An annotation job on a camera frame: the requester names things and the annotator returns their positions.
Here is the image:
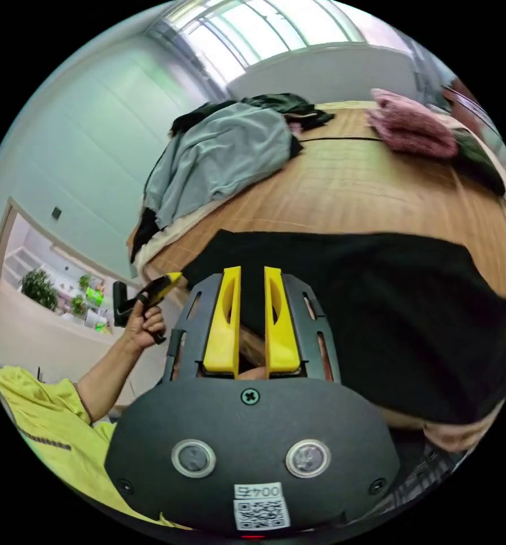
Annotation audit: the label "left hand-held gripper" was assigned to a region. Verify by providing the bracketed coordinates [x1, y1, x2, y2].
[125, 272, 184, 346]

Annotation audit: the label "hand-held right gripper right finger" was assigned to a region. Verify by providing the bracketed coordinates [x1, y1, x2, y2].
[264, 266, 301, 380]

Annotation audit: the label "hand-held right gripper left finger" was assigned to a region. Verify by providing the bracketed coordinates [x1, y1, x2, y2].
[203, 266, 242, 379]

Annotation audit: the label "black pants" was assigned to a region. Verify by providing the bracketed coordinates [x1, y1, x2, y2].
[180, 229, 506, 426]

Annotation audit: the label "person's left forearm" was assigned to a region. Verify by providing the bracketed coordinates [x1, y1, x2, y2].
[75, 337, 141, 423]

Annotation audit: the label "person's left hand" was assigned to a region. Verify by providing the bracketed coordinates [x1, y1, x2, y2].
[125, 300, 167, 353]

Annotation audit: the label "pile of clothes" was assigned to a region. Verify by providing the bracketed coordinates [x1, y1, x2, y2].
[129, 93, 335, 264]

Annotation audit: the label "large potted plant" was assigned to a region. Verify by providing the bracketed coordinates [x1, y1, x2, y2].
[19, 268, 59, 312]

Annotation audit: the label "person's body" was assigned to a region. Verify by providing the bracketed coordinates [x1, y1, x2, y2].
[0, 365, 194, 531]

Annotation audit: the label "pink fuzzy sweater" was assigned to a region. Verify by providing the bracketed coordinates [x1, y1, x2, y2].
[366, 88, 459, 159]

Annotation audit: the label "dark green garment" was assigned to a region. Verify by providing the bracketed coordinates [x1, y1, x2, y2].
[452, 127, 506, 196]

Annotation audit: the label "window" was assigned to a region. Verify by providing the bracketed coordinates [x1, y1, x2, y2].
[149, 0, 366, 79]

